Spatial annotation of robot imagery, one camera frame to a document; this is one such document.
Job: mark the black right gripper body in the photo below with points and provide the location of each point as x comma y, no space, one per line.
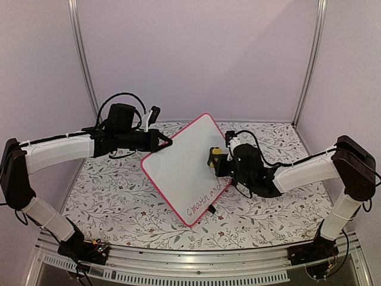
222,171

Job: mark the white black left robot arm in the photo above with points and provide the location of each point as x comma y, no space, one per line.
124,128

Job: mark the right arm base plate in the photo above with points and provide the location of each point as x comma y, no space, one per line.
311,252

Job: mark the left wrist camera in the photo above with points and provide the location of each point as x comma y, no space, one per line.
150,117

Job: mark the left aluminium frame post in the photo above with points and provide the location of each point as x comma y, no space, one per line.
81,54

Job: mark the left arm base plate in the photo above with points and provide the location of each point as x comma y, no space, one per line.
92,252

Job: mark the right aluminium frame post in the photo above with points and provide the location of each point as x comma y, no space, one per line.
311,63

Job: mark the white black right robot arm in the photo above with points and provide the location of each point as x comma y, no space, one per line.
345,160

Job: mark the pink framed whiteboard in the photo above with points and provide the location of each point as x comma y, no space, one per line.
180,172

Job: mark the yellow whiteboard eraser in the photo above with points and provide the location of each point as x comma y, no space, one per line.
214,155

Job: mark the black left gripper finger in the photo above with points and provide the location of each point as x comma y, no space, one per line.
161,147
162,140

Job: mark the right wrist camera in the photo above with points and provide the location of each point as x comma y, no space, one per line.
232,141

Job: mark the black left stand foot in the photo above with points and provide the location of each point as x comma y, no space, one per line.
212,209

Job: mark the aluminium frame post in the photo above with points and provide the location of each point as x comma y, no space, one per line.
81,54
311,63

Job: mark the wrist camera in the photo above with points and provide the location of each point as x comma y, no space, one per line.
232,141
150,117

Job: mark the aluminium front rail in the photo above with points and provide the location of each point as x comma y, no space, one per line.
251,266

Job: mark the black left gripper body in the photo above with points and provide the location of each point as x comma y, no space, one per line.
149,145

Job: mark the floral patterned table mat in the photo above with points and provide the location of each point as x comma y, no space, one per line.
114,201

